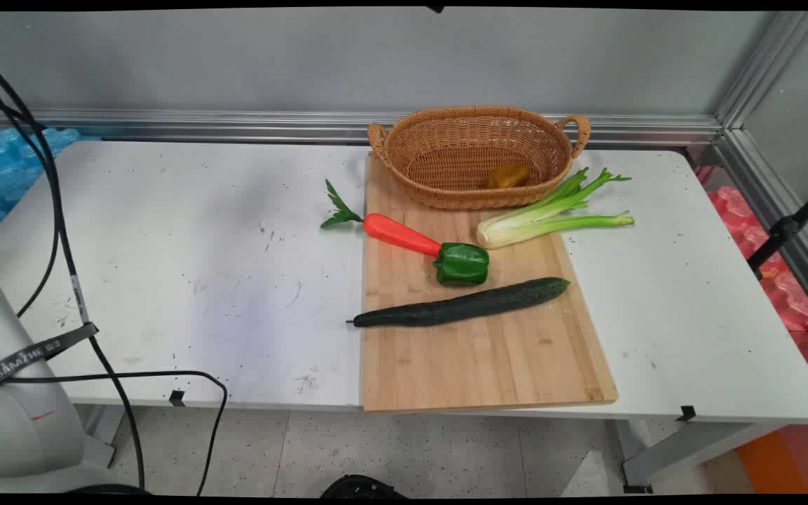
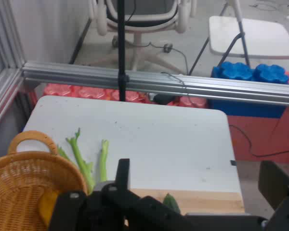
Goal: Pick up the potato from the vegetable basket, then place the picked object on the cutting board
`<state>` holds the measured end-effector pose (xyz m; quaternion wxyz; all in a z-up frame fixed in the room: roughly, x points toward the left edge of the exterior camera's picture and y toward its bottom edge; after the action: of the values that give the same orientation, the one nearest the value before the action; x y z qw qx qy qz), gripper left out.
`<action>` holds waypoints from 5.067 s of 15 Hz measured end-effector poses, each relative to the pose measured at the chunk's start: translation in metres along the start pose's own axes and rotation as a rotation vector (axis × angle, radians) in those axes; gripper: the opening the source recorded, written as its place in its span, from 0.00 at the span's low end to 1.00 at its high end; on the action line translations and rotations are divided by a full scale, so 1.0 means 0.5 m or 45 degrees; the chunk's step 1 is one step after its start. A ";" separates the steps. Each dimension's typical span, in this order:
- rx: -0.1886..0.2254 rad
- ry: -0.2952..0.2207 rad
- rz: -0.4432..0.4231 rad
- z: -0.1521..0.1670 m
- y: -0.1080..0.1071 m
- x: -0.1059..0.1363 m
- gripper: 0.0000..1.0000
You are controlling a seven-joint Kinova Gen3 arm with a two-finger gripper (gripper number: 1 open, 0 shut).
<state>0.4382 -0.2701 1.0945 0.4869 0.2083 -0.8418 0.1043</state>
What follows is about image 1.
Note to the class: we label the brown potato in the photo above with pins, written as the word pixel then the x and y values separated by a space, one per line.
pixel 508 175

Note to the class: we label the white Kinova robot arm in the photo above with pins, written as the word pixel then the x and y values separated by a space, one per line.
pixel 18 414

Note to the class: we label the orange toy carrot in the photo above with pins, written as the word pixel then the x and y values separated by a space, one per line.
pixel 393 231

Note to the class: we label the green bell pepper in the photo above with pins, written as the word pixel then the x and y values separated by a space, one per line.
pixel 461 264

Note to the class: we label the dark green cucumber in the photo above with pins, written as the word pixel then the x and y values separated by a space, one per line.
pixel 460 306

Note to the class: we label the woven wicker basket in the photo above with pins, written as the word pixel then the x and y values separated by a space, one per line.
pixel 472 156

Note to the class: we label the wooden cutting board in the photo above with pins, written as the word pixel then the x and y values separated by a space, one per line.
pixel 477 351

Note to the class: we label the pale green celery stalk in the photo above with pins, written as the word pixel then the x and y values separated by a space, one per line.
pixel 544 217

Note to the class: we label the black round object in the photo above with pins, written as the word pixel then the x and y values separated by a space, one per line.
pixel 362 487

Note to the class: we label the grey table leg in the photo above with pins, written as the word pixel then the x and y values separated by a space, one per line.
pixel 691 449

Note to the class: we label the pink bubble wrap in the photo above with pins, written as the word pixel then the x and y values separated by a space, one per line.
pixel 776 280

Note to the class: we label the black tripod stand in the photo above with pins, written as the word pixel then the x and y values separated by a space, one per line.
pixel 786 231

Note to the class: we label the blue bubble wrap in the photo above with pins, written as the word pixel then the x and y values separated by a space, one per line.
pixel 11 172

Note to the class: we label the aluminium frame rail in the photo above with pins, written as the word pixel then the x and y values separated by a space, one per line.
pixel 348 126

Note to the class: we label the aluminium frame post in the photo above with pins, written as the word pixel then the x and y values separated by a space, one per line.
pixel 769 140

